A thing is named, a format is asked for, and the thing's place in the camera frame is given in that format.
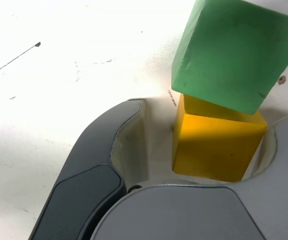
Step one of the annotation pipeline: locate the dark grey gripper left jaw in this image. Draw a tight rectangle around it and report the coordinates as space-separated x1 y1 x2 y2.
30 98 155 240

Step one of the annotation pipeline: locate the green cube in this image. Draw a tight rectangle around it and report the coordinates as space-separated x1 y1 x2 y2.
171 0 288 116

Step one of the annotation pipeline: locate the yellow cube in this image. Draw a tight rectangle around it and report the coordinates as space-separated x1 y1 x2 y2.
171 93 268 183

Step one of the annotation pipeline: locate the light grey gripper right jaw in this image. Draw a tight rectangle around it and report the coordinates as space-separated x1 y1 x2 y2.
91 116 288 240

